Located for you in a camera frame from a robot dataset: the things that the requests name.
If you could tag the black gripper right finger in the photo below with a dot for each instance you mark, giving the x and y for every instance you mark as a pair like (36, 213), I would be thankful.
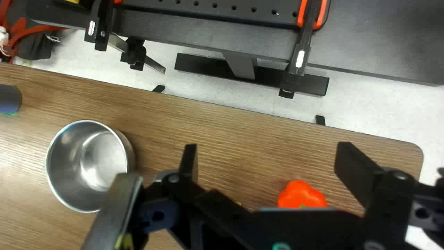
(360, 174)

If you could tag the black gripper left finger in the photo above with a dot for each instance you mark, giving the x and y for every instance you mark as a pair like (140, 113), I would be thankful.
(188, 165)

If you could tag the red plush toy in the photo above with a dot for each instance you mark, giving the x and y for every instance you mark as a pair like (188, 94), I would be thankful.
(299, 195)

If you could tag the silver metal bowl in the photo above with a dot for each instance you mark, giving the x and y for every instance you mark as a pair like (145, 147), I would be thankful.
(84, 165)

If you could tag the black and orange bar clamp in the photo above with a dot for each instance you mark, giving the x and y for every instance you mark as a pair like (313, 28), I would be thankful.
(99, 26)
(301, 51)

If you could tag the grey cylinder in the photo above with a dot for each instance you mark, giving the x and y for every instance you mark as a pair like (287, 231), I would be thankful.
(8, 98)

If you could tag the black table base frame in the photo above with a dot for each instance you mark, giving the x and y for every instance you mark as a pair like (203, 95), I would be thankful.
(240, 65)

